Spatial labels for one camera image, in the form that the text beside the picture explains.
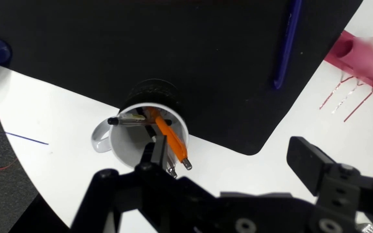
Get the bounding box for black table mat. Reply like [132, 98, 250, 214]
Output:
[0, 0, 363, 156]

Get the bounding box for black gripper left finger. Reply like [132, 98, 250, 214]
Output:
[136, 137, 176, 178]

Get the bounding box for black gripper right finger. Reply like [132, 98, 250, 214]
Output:
[286, 137, 360, 204]

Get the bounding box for blue pen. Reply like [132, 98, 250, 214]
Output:
[273, 0, 303, 91]

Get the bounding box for black pen in mug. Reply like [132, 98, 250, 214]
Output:
[106, 117, 152, 127]

